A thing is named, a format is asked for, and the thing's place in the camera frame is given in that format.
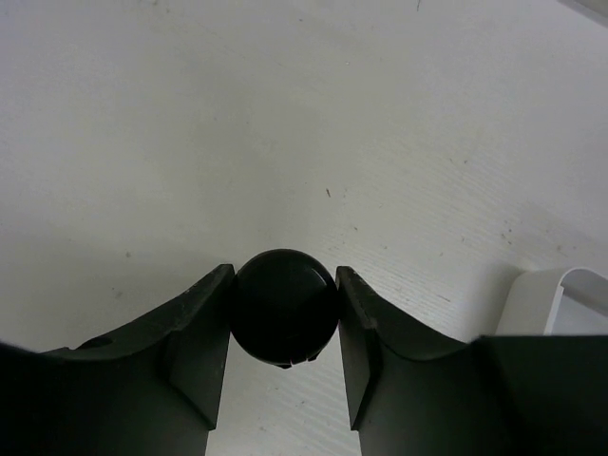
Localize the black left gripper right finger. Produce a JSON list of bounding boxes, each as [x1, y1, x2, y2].
[[336, 266, 607, 455]]

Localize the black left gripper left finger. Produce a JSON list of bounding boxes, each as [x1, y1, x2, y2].
[[1, 264, 235, 455]]

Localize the small black-capped spice bottle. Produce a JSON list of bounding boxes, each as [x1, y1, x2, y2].
[[228, 249, 340, 369]]

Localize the white divided organizer tray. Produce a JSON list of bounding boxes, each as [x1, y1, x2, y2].
[[496, 267, 607, 335]]

